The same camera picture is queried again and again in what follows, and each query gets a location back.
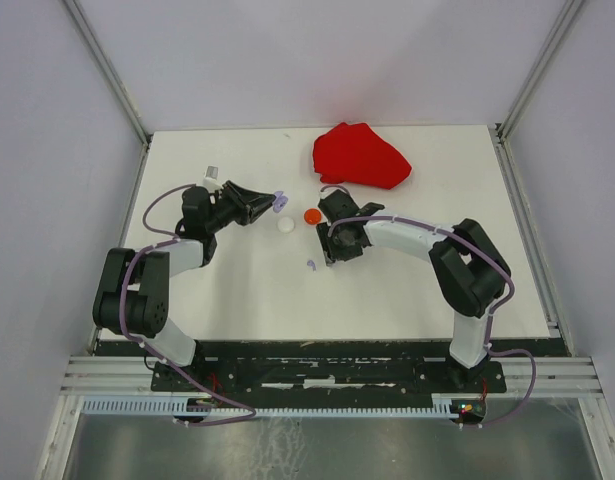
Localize white earbud charging case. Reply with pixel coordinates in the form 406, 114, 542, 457
277, 216, 295, 234

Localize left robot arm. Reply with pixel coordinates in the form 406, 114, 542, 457
92, 181, 277, 390

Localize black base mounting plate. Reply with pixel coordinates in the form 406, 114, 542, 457
151, 341, 507, 409

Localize white cable duct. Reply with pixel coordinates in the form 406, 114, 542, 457
79, 392, 463, 417

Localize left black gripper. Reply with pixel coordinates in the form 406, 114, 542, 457
206, 180, 276, 233

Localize aluminium frame rail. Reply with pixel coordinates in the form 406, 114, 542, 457
59, 356, 602, 397

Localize left aluminium frame post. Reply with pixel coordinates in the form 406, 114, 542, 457
61, 0, 151, 145

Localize purple earbud charging case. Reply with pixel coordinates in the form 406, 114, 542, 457
272, 191, 288, 213

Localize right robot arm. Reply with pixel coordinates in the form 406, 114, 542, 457
316, 185, 515, 391

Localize red cloth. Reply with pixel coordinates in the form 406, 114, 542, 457
312, 122, 412, 190

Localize orange earbud charging case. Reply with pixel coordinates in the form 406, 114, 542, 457
303, 208, 322, 225

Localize right aluminium frame post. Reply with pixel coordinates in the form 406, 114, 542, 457
496, 0, 588, 142

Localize aluminium frame post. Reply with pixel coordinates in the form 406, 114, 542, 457
496, 0, 588, 142
61, 0, 151, 145

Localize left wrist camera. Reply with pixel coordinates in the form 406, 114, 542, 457
202, 166, 221, 191

